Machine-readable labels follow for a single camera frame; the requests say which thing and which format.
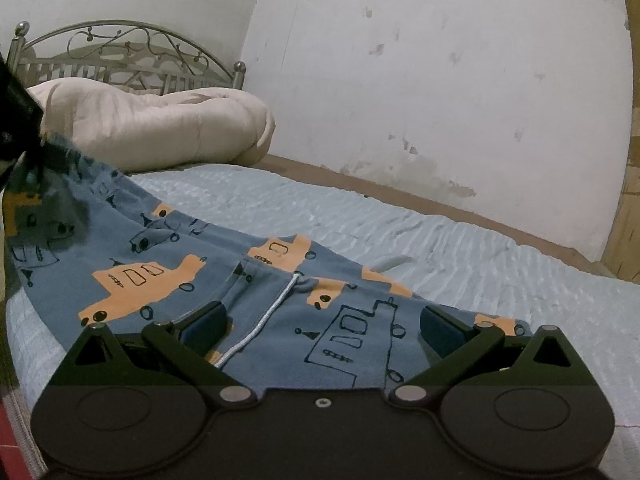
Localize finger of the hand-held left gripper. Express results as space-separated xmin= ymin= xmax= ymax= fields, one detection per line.
xmin=0 ymin=52 xmax=46 ymax=173

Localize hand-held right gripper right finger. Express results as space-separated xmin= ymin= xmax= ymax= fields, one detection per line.
xmin=389 ymin=304 xmax=597 ymax=409

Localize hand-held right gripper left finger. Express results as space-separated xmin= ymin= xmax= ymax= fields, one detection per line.
xmin=64 ymin=300 xmax=261 ymax=409

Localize blue pants with orange print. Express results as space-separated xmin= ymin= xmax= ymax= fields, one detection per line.
xmin=4 ymin=132 xmax=534 ymax=392

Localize light blue striped blanket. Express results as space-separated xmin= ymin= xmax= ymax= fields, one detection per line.
xmin=4 ymin=164 xmax=640 ymax=480

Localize grey metal headboard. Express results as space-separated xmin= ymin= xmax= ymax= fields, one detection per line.
xmin=7 ymin=20 xmax=248 ymax=97

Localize beige quilted comforter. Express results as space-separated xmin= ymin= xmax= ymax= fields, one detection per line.
xmin=25 ymin=80 xmax=277 ymax=173

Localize brown mattress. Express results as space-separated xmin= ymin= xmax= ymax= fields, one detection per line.
xmin=247 ymin=152 xmax=622 ymax=277

